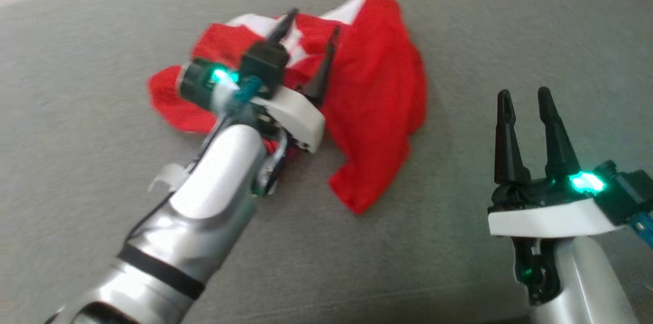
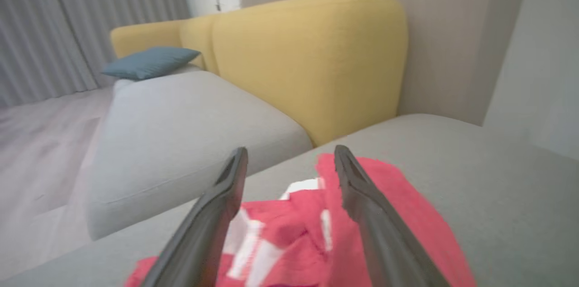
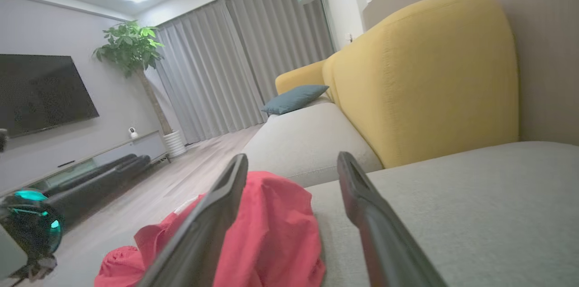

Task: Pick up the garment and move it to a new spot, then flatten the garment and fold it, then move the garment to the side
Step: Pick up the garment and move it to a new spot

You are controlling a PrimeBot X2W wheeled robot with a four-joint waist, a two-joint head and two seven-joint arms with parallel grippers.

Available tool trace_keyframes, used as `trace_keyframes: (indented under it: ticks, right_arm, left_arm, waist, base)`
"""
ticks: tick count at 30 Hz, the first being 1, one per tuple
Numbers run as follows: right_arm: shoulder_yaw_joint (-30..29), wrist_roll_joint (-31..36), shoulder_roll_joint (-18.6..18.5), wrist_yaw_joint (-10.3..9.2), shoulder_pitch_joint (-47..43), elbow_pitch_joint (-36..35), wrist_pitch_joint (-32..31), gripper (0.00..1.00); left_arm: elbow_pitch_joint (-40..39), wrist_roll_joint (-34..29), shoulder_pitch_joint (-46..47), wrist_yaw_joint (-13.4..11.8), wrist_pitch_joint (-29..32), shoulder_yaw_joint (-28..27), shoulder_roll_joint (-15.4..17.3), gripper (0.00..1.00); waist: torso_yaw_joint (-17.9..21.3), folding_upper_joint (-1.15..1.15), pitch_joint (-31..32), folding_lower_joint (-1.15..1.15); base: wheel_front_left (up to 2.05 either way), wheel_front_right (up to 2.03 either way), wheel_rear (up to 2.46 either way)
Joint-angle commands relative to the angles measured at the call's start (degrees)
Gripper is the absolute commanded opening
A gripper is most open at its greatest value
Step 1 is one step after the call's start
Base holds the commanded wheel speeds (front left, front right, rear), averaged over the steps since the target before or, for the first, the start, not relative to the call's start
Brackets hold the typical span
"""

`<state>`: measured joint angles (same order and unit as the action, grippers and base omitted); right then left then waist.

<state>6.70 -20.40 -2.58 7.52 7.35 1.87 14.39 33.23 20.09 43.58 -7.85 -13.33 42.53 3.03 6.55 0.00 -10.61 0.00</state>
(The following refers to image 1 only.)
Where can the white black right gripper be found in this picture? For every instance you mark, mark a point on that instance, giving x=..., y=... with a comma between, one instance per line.
x=541, y=219

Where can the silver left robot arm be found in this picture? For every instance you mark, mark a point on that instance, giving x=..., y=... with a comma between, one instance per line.
x=204, y=196

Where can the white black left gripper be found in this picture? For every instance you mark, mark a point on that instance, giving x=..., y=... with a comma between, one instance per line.
x=296, y=117

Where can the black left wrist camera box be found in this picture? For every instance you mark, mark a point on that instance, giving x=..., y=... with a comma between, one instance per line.
x=262, y=64

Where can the red shorts white waistband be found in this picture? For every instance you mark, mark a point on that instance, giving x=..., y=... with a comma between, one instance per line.
x=377, y=89

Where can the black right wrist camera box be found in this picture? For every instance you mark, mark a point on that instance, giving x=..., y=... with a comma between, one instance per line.
x=627, y=191

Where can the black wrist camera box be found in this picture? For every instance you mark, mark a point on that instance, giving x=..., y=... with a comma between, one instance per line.
x=627, y=191
x=262, y=64

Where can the grey fabric sofa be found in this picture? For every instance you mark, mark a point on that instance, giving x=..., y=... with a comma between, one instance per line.
x=459, y=33

